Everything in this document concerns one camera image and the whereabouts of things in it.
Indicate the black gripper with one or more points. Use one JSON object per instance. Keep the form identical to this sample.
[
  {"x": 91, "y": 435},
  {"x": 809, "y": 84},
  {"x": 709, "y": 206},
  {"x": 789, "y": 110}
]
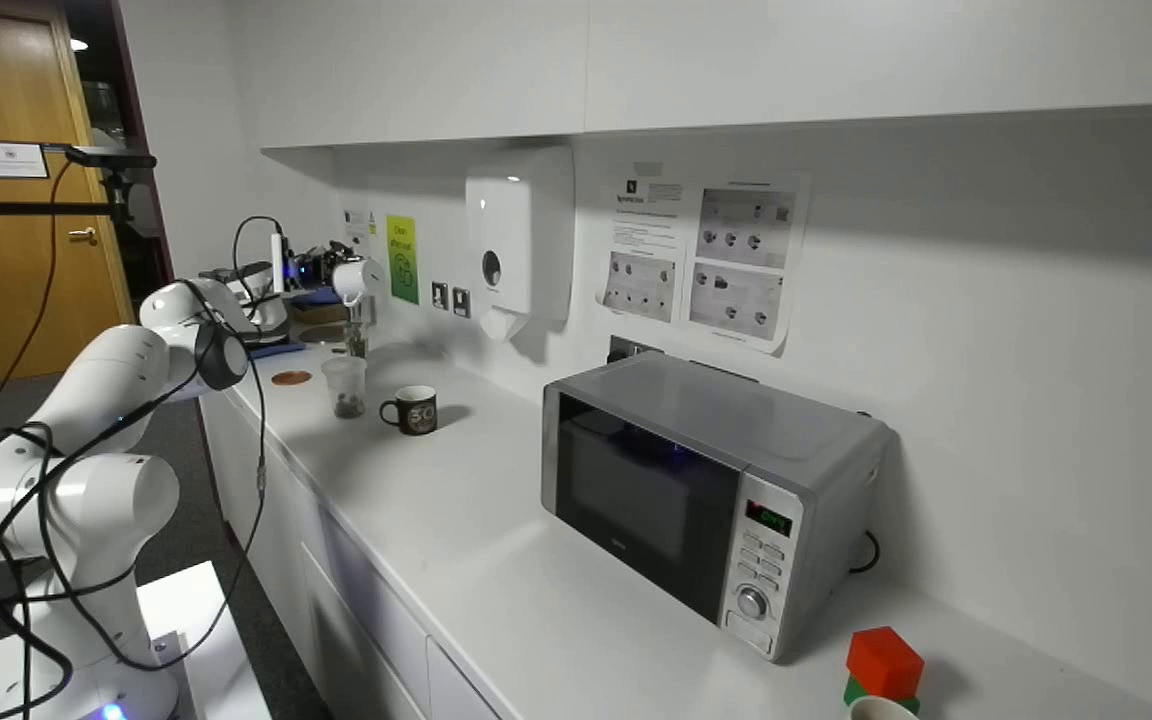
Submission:
[{"x": 313, "y": 268}]

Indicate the white mug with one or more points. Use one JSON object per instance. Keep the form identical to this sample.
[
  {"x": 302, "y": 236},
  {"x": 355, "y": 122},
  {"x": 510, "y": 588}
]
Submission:
[{"x": 358, "y": 279}]

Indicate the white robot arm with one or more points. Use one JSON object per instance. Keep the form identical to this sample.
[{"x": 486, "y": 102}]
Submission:
[{"x": 106, "y": 380}]

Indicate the clear plastic cup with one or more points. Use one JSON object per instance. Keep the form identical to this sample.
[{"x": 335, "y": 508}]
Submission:
[{"x": 344, "y": 385}]

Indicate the black mug with print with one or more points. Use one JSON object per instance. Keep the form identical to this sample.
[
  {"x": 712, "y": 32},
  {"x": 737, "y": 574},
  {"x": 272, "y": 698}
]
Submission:
[{"x": 413, "y": 411}]

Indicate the small white warning sign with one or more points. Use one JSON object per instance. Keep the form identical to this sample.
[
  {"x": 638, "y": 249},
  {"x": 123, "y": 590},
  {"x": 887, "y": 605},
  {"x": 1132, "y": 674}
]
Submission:
[{"x": 358, "y": 228}]

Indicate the dark round coaster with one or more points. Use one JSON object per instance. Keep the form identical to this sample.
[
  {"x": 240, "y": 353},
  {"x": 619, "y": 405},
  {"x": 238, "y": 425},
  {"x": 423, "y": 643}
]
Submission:
[{"x": 321, "y": 333}]

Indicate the blue flat mat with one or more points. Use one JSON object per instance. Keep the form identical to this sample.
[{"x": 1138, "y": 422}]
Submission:
[{"x": 281, "y": 349}]

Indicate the brown round coaster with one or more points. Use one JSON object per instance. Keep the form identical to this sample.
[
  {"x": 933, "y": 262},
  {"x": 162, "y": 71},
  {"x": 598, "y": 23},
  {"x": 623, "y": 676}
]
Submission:
[{"x": 291, "y": 378}]

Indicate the white paper towel dispenser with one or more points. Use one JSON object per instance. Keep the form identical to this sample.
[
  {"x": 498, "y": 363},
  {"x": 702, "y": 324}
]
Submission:
[{"x": 521, "y": 235}]

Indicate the wooden door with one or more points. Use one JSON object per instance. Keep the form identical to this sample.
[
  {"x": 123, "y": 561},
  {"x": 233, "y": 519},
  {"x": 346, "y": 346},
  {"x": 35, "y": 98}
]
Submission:
[{"x": 6, "y": 280}]

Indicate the white door sign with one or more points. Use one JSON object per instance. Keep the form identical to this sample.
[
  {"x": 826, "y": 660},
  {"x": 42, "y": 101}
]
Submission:
[{"x": 10, "y": 159}]

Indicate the white instruction sheet with text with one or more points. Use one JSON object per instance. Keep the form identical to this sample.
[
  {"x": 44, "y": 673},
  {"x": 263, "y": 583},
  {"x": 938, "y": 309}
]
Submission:
[{"x": 644, "y": 250}]

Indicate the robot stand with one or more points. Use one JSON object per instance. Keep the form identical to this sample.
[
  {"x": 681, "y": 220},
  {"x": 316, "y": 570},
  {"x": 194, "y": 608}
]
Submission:
[{"x": 206, "y": 640}]

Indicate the microwave door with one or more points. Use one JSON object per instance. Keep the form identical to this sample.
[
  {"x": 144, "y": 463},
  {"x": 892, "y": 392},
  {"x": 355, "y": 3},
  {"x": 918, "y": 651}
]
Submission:
[{"x": 636, "y": 500}]

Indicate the white instruction sheet with pictures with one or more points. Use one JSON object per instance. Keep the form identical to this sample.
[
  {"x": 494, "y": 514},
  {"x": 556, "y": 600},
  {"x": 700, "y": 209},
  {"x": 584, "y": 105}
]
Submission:
[{"x": 746, "y": 260}]

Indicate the silver microwave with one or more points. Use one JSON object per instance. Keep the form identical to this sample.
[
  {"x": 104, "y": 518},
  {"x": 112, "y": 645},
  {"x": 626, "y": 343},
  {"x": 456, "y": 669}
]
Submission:
[{"x": 716, "y": 450}]

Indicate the microwave knob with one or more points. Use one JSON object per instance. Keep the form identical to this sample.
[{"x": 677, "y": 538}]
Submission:
[{"x": 752, "y": 603}]

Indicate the green block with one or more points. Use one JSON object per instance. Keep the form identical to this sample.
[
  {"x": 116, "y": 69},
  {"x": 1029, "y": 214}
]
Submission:
[{"x": 852, "y": 692}]

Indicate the red block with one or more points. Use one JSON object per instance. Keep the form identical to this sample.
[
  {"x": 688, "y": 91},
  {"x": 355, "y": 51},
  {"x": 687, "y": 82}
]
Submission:
[{"x": 884, "y": 662}]

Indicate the green wall sign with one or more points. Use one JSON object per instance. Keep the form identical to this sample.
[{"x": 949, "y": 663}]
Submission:
[{"x": 402, "y": 260}]

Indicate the wall socket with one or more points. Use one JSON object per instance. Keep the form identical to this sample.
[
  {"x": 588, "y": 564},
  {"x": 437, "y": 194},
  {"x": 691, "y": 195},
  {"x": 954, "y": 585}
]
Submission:
[
  {"x": 439, "y": 295},
  {"x": 461, "y": 303}
]

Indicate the camera on mount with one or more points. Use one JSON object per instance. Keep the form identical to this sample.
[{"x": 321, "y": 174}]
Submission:
[{"x": 101, "y": 160}]

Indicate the white wall cabinets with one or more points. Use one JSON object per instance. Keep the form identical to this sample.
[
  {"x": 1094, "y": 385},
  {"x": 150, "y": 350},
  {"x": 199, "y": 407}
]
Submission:
[{"x": 736, "y": 55}]

